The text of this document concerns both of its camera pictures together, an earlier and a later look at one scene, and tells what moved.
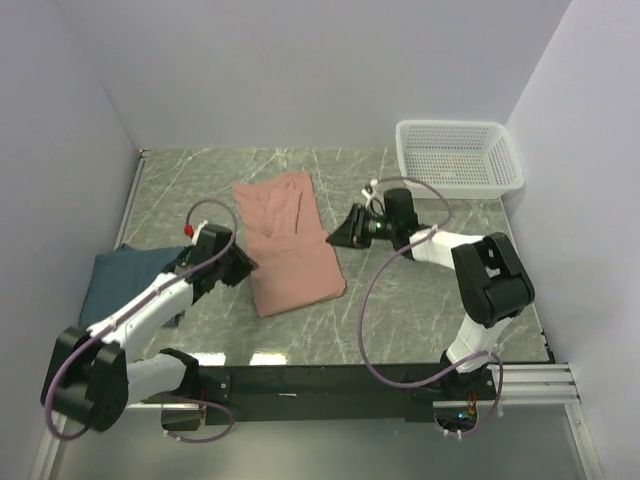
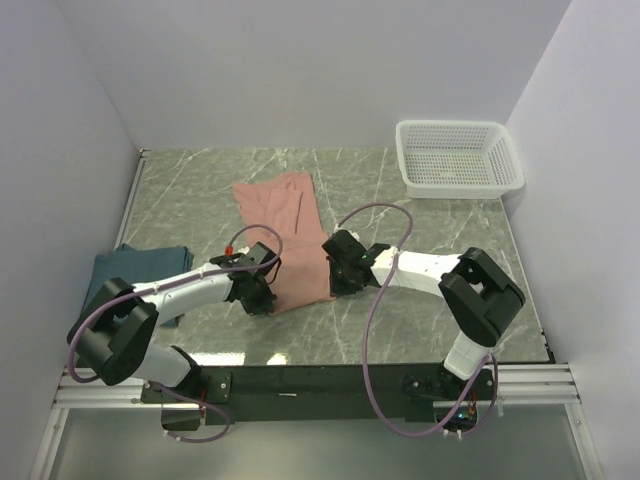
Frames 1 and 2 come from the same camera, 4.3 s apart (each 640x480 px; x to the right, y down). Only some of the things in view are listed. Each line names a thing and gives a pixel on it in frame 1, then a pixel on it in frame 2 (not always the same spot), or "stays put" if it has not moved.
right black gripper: (352, 231) -> (337, 289)
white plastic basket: (458, 160) stays put
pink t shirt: (293, 265) stays put
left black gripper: (243, 266) -> (262, 306)
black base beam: (335, 394) stays put
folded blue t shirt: (115, 275) stays put
